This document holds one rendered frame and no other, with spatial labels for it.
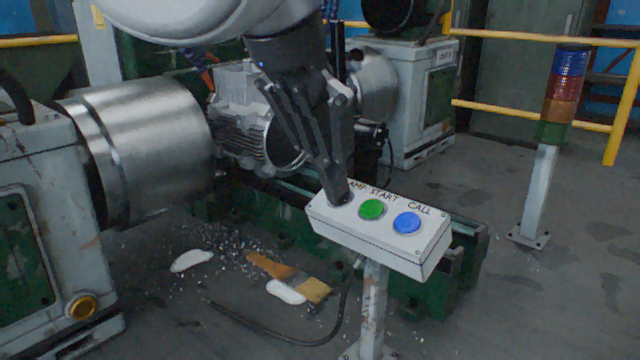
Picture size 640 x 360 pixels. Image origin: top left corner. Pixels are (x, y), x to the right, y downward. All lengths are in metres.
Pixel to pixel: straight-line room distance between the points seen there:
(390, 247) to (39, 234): 0.45
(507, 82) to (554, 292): 3.12
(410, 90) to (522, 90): 2.71
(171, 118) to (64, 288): 0.30
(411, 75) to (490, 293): 0.64
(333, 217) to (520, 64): 3.43
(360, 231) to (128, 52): 0.72
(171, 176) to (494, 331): 0.59
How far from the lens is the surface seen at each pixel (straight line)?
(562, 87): 0.92
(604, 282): 0.99
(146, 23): 0.17
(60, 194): 0.66
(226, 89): 0.98
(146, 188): 0.72
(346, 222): 0.52
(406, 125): 1.26
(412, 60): 1.22
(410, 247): 0.48
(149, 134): 0.72
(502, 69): 3.92
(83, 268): 0.71
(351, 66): 1.07
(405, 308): 0.76
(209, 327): 0.76
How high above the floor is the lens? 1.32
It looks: 25 degrees down
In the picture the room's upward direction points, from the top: straight up
